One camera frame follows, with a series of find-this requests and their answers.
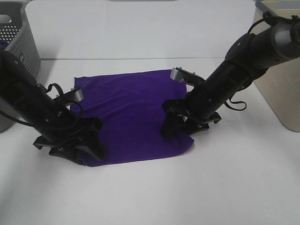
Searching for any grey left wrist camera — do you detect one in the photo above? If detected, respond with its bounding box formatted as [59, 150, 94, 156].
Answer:
[59, 87, 84, 105]

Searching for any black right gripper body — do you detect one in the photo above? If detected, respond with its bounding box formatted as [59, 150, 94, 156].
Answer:
[162, 99, 221, 129]

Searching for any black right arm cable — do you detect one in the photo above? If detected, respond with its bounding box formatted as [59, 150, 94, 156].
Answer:
[225, 10, 300, 111]

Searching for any beige storage bin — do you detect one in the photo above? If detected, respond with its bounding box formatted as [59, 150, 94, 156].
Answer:
[253, 0, 300, 132]

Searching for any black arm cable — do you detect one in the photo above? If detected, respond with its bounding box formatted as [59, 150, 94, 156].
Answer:
[0, 83, 84, 132]
[225, 10, 300, 111]

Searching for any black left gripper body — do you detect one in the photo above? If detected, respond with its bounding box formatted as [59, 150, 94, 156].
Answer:
[33, 117, 102, 150]

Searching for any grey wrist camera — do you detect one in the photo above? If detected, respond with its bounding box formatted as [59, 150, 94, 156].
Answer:
[170, 67, 205, 87]
[59, 87, 84, 105]

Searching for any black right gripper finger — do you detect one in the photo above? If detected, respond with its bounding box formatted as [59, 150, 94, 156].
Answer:
[160, 112, 185, 137]
[187, 123, 209, 135]

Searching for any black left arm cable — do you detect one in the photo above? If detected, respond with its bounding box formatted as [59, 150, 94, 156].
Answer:
[0, 83, 84, 132]

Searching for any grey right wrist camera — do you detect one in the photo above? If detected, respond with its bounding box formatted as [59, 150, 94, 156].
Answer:
[170, 67, 205, 87]

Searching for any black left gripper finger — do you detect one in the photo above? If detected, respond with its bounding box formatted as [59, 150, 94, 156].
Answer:
[49, 148, 83, 164]
[79, 131, 105, 160]

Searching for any grey perforated laundry basket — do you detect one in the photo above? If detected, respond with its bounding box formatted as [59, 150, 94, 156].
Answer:
[0, 0, 47, 131]

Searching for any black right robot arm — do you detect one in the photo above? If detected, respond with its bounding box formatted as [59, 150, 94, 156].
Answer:
[160, 11, 300, 137]

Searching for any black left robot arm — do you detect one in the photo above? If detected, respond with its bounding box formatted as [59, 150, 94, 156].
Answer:
[0, 48, 105, 165]

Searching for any purple towel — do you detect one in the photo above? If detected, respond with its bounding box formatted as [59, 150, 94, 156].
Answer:
[74, 69, 194, 167]

